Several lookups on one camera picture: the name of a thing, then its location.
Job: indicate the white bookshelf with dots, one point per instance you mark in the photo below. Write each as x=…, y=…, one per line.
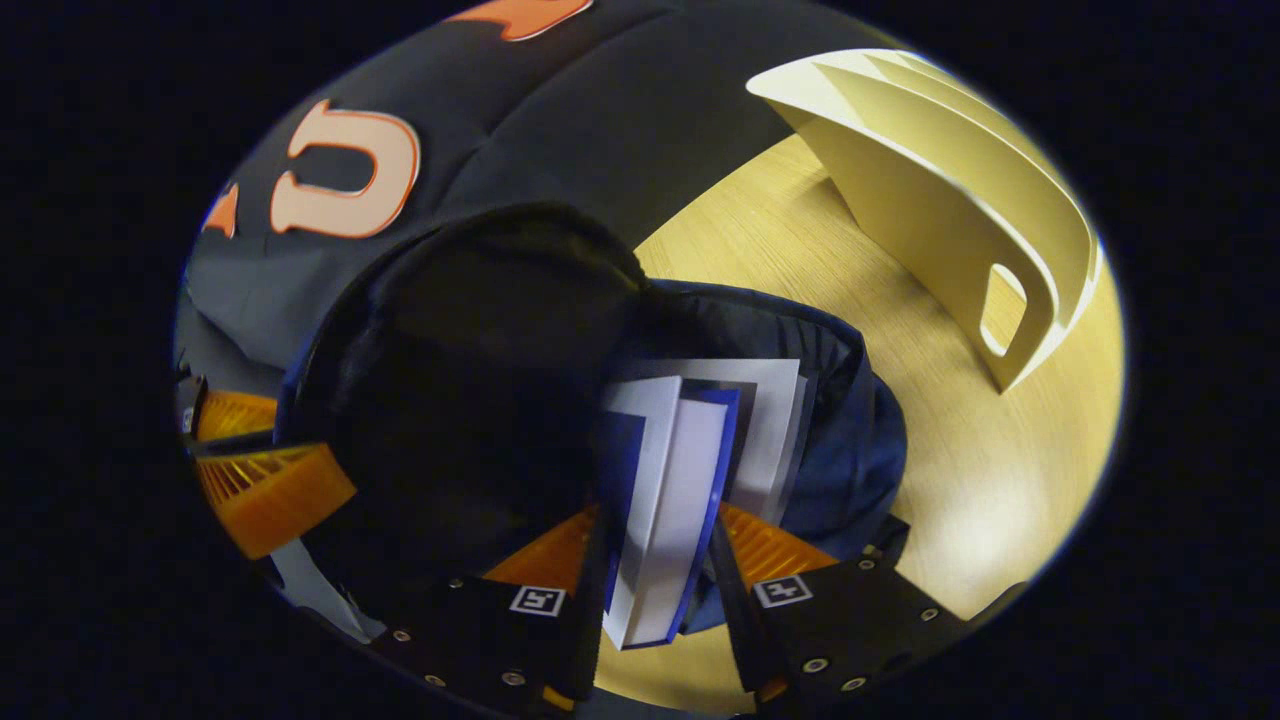
x=930, y=180

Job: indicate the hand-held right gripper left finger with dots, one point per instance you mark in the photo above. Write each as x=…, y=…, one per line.
x=480, y=630

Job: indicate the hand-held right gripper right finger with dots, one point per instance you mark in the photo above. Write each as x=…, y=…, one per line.
x=850, y=620

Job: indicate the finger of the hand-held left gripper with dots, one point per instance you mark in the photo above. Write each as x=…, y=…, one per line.
x=235, y=415
x=270, y=495

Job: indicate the dark blue book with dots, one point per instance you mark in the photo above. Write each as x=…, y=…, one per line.
x=680, y=500

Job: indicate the blue schoolbag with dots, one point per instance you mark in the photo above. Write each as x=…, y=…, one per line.
x=480, y=380

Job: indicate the grey book with white spine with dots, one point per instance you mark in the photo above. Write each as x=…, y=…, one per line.
x=775, y=430

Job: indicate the black backdrop cloth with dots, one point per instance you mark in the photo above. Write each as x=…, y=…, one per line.
x=600, y=130

